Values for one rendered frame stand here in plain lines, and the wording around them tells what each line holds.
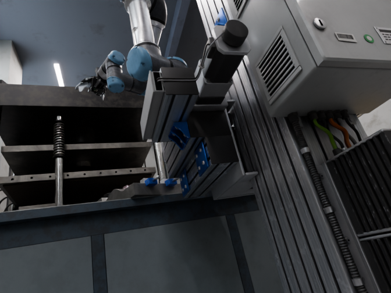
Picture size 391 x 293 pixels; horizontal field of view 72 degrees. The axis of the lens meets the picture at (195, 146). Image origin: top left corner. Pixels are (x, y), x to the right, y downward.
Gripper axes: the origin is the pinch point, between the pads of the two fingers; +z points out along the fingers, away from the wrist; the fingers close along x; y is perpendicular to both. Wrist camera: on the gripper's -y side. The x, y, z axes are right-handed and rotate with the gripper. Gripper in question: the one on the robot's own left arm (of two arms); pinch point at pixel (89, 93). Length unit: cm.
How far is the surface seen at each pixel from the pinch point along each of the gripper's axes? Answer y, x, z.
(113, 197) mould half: 58, 18, 1
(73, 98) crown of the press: -44, 9, 64
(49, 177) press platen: 18, 5, 81
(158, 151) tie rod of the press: -4, 76, 43
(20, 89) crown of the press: -46, -26, 77
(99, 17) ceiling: -505, 104, 307
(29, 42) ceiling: -489, -7, 461
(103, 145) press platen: -11, 38, 68
